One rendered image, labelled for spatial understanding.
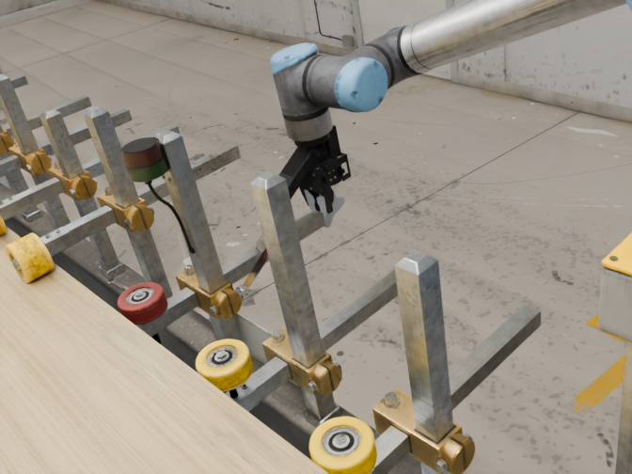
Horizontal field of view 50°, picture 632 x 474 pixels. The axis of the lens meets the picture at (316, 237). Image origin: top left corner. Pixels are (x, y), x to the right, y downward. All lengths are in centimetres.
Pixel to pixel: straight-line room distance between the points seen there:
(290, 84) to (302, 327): 46
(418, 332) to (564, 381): 144
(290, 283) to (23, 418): 42
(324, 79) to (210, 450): 64
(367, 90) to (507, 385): 125
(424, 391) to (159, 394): 37
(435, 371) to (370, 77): 55
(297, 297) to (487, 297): 159
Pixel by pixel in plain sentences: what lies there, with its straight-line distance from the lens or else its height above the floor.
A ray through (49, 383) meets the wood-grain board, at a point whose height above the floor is 90.
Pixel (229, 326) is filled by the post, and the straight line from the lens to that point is 127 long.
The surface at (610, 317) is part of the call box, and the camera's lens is 59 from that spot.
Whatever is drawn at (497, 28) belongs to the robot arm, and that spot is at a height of 122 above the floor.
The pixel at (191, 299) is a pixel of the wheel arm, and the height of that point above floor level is 85.
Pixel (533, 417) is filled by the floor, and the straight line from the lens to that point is 210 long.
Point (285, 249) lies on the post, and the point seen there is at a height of 105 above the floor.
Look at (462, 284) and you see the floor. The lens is 258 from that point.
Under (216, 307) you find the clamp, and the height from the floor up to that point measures 85.
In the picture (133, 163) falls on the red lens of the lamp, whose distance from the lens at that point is 106.
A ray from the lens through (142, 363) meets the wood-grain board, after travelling 107.
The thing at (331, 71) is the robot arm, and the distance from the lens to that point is 119.
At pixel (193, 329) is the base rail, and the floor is 70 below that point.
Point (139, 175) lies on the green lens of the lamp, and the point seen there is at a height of 113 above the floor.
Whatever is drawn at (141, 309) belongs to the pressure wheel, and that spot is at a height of 90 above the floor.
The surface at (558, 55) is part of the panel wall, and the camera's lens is 389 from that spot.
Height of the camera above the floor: 154
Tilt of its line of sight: 31 degrees down
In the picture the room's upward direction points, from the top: 11 degrees counter-clockwise
